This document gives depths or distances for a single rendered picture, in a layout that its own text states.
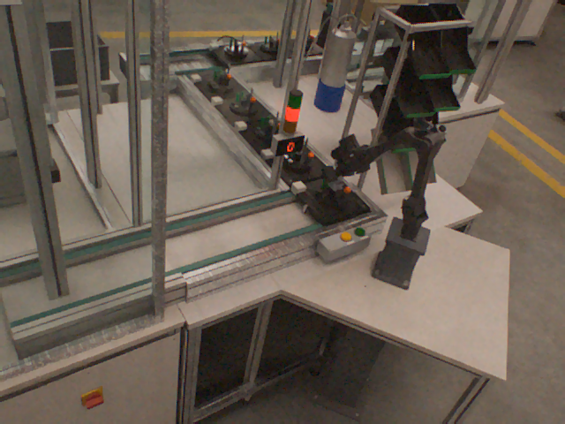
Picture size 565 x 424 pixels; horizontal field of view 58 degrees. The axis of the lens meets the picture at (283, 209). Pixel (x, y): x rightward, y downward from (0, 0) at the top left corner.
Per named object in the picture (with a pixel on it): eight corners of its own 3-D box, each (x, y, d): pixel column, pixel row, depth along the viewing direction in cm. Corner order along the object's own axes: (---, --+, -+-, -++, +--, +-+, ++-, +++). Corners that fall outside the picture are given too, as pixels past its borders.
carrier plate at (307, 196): (369, 211, 211) (371, 207, 210) (323, 226, 199) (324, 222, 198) (335, 177, 225) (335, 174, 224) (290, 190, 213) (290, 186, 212)
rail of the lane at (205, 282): (381, 233, 216) (388, 214, 209) (186, 304, 171) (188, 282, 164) (372, 224, 219) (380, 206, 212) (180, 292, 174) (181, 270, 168)
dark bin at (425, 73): (447, 79, 188) (459, 65, 182) (418, 79, 183) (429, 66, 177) (418, 19, 197) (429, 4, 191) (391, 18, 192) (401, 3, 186)
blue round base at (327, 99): (345, 110, 294) (351, 87, 285) (323, 114, 287) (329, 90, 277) (329, 97, 304) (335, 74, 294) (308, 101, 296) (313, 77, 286)
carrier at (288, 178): (333, 176, 226) (339, 153, 218) (288, 188, 214) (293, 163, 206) (303, 147, 240) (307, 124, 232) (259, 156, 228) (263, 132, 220)
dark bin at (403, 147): (418, 150, 208) (428, 140, 202) (392, 154, 203) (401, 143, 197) (394, 94, 218) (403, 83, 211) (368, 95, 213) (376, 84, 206)
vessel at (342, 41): (350, 86, 285) (367, 18, 261) (329, 89, 278) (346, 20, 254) (335, 75, 293) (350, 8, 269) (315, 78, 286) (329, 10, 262)
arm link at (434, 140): (445, 134, 165) (428, 128, 169) (433, 140, 161) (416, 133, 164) (424, 215, 183) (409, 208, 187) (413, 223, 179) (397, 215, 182)
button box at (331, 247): (367, 246, 202) (372, 236, 198) (326, 262, 191) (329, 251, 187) (357, 236, 206) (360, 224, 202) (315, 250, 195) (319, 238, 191)
